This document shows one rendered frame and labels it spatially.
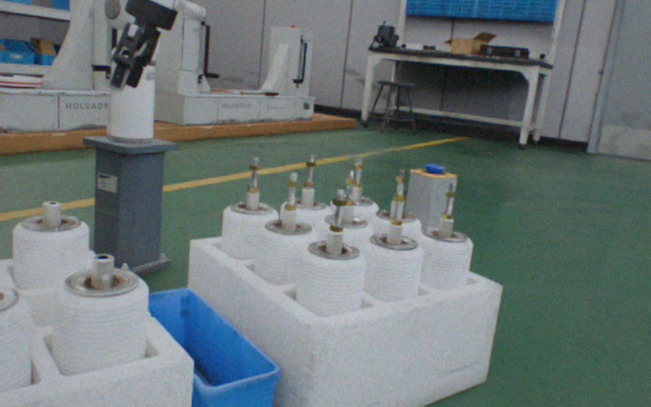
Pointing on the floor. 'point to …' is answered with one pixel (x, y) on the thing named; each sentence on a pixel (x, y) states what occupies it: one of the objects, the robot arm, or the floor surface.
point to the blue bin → (215, 352)
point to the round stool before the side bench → (397, 106)
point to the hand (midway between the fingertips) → (124, 84)
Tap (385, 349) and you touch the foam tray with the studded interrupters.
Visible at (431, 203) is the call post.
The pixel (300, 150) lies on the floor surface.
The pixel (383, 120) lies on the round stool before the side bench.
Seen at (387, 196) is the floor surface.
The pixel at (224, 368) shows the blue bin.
